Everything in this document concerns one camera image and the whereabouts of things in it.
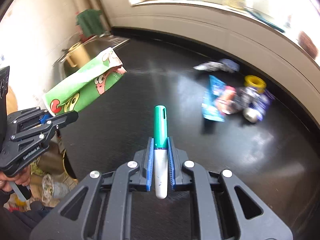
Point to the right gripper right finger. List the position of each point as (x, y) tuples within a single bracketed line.
[(221, 205)]

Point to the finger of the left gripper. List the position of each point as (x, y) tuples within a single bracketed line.
[(30, 116), (63, 120)]

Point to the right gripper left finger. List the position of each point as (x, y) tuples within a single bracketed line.
[(99, 207)]

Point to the green cartoon paper carton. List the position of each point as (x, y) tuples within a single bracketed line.
[(79, 90)]

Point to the green white marker pen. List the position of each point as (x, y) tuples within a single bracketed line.
[(161, 152)]

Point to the blue red snack wrapper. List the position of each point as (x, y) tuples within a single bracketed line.
[(217, 100)]

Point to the purple toothpaste tube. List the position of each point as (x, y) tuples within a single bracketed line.
[(258, 107)]

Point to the white blue wrapper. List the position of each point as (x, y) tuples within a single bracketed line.
[(245, 97)]

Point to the blue grey wrapper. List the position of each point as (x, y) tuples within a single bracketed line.
[(225, 65)]

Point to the person's left hand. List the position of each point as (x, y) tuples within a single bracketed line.
[(23, 178)]

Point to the brass pot in sink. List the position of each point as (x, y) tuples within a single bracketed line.
[(77, 56)]

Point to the green cloth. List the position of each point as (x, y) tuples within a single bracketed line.
[(90, 22)]

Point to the yellow plastic spool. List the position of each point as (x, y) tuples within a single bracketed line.
[(256, 83)]

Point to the brown bristle brush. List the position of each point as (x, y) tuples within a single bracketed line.
[(306, 43)]

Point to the teal toothbrush on sill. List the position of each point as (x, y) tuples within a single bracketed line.
[(263, 19)]

